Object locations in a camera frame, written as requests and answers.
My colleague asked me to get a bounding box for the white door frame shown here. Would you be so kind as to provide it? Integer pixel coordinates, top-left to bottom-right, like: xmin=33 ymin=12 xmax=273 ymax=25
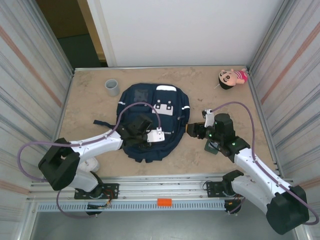
xmin=86 ymin=0 xmax=118 ymax=68

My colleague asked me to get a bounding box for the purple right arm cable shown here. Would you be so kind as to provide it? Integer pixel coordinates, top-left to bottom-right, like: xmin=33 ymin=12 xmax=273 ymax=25
xmin=209 ymin=101 xmax=320 ymax=226

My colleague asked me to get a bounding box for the grey slotted cable duct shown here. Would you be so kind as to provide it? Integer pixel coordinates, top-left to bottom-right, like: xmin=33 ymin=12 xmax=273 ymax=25
xmin=36 ymin=201 xmax=227 ymax=213

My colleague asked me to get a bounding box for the aluminium frame post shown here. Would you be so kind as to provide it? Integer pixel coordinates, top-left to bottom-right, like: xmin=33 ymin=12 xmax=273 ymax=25
xmin=29 ymin=0 xmax=76 ymax=77
xmin=248 ymin=0 xmax=296 ymax=75

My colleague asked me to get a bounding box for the plush doll with pink shirt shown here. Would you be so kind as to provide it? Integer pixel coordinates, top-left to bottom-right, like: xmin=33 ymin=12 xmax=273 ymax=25
xmin=214 ymin=67 xmax=249 ymax=91

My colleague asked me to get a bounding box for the navy blue student backpack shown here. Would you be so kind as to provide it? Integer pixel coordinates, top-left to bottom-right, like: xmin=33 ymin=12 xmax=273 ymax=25
xmin=93 ymin=83 xmax=191 ymax=164

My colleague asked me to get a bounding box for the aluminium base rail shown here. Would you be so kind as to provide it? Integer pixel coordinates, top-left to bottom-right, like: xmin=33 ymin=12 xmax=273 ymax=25
xmin=29 ymin=174 xmax=295 ymax=202

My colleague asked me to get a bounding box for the grey metal shelf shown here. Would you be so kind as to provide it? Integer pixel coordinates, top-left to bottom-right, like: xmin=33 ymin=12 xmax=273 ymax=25
xmin=29 ymin=211 xmax=300 ymax=240

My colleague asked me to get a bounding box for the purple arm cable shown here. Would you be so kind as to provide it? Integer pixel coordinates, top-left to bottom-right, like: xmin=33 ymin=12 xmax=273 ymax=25
xmin=17 ymin=101 xmax=162 ymax=219
xmin=209 ymin=101 xmax=320 ymax=226

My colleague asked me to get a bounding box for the white round container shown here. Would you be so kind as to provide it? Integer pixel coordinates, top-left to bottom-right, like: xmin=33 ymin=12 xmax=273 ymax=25
xmin=79 ymin=157 xmax=101 ymax=173

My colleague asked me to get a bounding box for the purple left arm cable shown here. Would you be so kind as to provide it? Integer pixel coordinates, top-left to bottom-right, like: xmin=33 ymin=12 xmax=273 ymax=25
xmin=17 ymin=101 xmax=162 ymax=219

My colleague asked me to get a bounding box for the orange block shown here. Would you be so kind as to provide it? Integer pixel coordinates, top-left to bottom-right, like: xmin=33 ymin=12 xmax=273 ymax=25
xmin=157 ymin=198 xmax=173 ymax=208

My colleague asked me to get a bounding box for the aluminium table edge bar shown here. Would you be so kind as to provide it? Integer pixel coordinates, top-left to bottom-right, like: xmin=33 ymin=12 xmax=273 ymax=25
xmin=73 ymin=65 xmax=251 ymax=74

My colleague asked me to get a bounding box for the grey plastic cup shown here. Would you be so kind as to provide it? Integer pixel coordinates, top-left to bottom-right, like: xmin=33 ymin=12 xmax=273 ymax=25
xmin=104 ymin=79 xmax=121 ymax=97

